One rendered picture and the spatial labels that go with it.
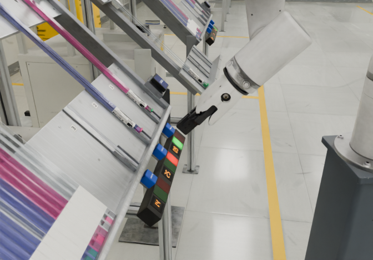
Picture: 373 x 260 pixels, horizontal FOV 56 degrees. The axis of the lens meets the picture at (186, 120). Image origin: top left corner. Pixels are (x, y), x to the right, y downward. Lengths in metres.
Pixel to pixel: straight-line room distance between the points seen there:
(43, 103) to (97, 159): 1.45
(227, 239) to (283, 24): 1.12
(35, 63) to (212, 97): 1.45
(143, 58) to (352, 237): 0.83
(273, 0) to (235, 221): 1.15
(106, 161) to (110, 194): 0.08
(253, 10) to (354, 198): 0.47
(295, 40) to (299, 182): 1.39
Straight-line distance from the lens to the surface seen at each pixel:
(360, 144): 0.89
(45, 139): 0.66
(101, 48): 1.00
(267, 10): 0.79
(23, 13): 0.92
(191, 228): 1.66
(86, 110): 0.78
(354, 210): 0.91
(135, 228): 1.66
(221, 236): 1.63
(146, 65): 1.27
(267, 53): 0.69
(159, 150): 0.84
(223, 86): 0.71
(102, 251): 0.57
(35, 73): 2.07
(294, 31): 0.69
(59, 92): 2.05
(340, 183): 0.94
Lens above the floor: 1.14
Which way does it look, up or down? 27 degrees down
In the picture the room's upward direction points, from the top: straight up
